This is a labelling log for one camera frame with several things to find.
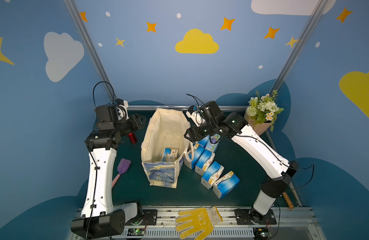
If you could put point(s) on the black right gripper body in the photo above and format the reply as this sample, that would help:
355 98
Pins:
192 133

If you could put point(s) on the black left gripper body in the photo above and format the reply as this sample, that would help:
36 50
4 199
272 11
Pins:
136 122

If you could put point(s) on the teal cartoon tissue pack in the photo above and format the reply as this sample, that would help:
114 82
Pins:
212 142

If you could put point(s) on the cream canvas tote bag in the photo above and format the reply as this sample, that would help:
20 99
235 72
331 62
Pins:
166 129

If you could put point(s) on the blue white tissue pack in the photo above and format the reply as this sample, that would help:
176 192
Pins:
193 155
204 162
211 175
225 184
170 155
203 142

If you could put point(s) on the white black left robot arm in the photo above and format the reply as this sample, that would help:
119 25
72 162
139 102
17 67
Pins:
100 174

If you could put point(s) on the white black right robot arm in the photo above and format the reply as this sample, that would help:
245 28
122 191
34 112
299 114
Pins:
278 169

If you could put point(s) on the red small object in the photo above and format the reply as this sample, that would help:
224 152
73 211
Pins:
132 137

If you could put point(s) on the purple pink spatula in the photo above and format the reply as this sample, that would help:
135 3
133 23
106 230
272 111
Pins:
122 168

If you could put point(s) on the flower pot with white flowers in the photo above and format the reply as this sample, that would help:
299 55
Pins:
262 112

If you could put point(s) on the yellow knit work glove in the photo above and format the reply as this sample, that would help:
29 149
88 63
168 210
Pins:
200 221

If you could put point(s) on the left green circuit board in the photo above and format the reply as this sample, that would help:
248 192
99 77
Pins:
136 232

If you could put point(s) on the green circuit board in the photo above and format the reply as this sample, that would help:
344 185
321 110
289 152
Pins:
261 234
136 232

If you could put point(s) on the right green circuit board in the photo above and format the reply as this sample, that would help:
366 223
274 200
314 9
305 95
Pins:
261 234

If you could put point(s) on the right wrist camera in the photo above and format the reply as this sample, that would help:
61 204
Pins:
208 109

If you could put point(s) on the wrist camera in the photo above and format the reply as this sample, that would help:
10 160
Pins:
110 114
208 109

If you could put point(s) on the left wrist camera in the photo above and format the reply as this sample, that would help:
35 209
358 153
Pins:
110 114

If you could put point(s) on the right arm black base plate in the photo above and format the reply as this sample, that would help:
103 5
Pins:
252 217

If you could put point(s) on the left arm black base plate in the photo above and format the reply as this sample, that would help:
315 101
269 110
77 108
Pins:
149 218

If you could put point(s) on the blue garden rake wooden handle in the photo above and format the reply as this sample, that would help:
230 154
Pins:
288 200

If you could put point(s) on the aluminium rail front frame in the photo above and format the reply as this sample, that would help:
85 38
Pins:
292 224

